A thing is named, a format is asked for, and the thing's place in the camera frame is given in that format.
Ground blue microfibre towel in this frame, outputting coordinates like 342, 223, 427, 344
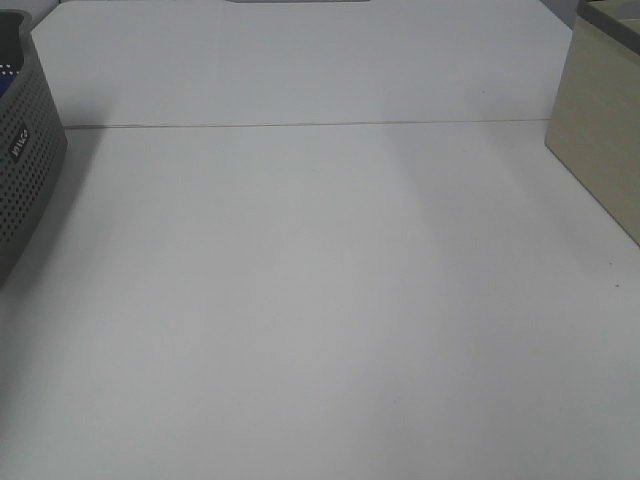
0, 64, 19, 97

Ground beige fabric storage box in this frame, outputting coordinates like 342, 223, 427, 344
545, 1, 639, 241

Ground grey perforated plastic basket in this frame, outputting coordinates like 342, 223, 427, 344
1, 9, 68, 282

